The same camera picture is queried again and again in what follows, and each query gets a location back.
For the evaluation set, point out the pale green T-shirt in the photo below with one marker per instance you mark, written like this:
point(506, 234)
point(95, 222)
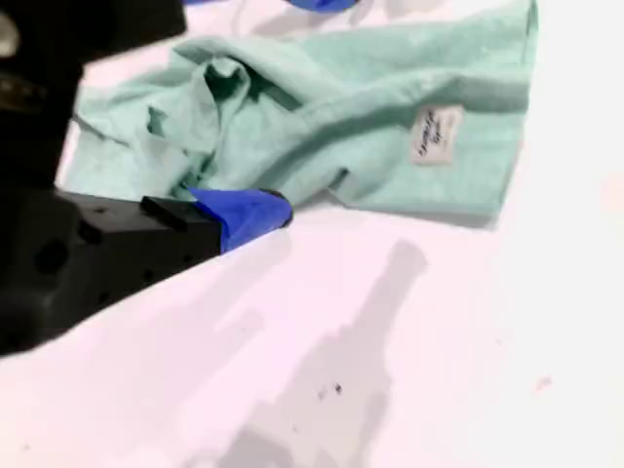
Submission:
point(365, 97)

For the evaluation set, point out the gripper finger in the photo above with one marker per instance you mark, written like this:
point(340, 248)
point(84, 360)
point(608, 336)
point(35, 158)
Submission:
point(322, 5)
point(205, 202)
point(244, 229)

